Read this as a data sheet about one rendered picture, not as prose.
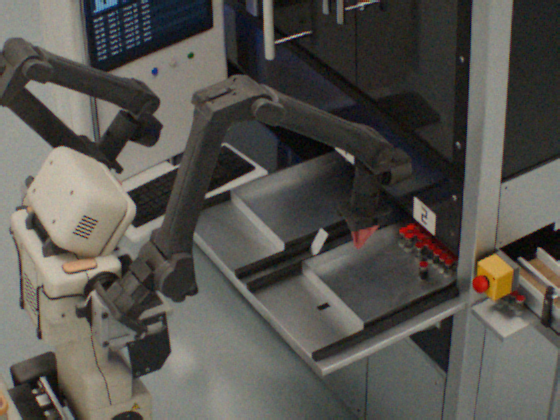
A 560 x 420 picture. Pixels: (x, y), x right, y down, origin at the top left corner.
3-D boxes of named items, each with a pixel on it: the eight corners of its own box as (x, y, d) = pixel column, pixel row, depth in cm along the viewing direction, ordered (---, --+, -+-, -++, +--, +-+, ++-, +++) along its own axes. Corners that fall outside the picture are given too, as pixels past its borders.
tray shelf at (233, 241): (332, 155, 335) (332, 149, 334) (490, 295, 287) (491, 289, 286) (174, 215, 316) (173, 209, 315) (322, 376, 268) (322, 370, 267)
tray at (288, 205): (342, 158, 331) (342, 147, 328) (399, 207, 313) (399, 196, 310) (231, 200, 317) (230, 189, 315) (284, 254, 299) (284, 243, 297)
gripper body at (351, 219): (389, 218, 265) (394, 189, 261) (351, 229, 260) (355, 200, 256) (372, 203, 269) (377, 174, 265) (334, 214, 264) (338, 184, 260)
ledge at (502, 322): (514, 290, 288) (514, 284, 287) (547, 319, 279) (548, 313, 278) (470, 312, 282) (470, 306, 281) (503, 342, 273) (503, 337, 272)
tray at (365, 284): (417, 223, 307) (417, 212, 305) (478, 278, 289) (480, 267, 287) (302, 272, 294) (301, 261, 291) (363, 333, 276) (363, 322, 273)
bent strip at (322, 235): (321, 246, 301) (321, 227, 297) (328, 253, 299) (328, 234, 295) (272, 268, 295) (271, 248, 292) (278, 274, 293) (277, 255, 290)
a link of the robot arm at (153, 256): (123, 272, 240) (136, 288, 236) (156, 234, 239) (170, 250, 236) (150, 289, 247) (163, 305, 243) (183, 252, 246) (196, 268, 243)
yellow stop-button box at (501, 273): (498, 273, 278) (501, 249, 274) (517, 290, 273) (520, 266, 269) (473, 285, 275) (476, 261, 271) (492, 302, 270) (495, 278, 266)
